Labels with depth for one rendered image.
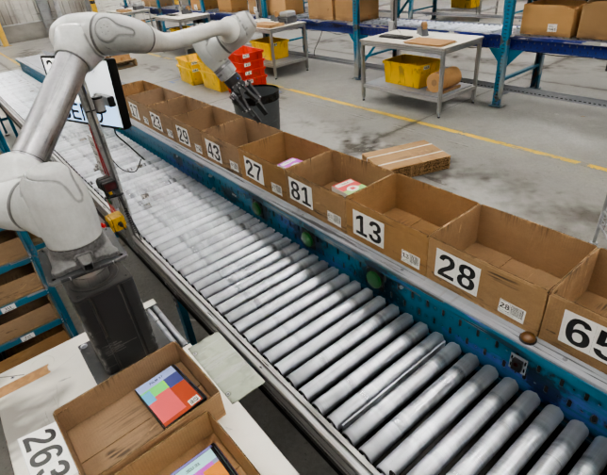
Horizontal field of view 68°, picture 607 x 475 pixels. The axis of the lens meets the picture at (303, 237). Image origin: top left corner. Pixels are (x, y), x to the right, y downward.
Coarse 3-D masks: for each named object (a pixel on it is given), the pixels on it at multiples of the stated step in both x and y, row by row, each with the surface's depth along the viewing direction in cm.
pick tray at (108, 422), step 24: (144, 360) 140; (168, 360) 146; (192, 360) 137; (120, 384) 137; (72, 408) 129; (96, 408) 135; (120, 408) 136; (144, 408) 135; (216, 408) 128; (72, 432) 130; (96, 432) 130; (120, 432) 129; (144, 432) 128; (168, 432) 119; (72, 456) 114; (96, 456) 123; (120, 456) 123
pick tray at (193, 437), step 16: (208, 416) 122; (176, 432) 117; (192, 432) 121; (208, 432) 125; (224, 432) 116; (160, 448) 115; (176, 448) 119; (192, 448) 123; (224, 448) 122; (128, 464) 111; (144, 464) 114; (160, 464) 117; (176, 464) 119; (240, 464) 116
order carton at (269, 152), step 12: (252, 144) 231; (264, 144) 236; (276, 144) 241; (288, 144) 241; (300, 144) 233; (312, 144) 225; (240, 156) 227; (252, 156) 218; (264, 156) 239; (276, 156) 244; (288, 156) 246; (300, 156) 237; (312, 156) 229; (264, 168) 213; (276, 168) 204; (252, 180) 228; (264, 180) 218; (276, 180) 208
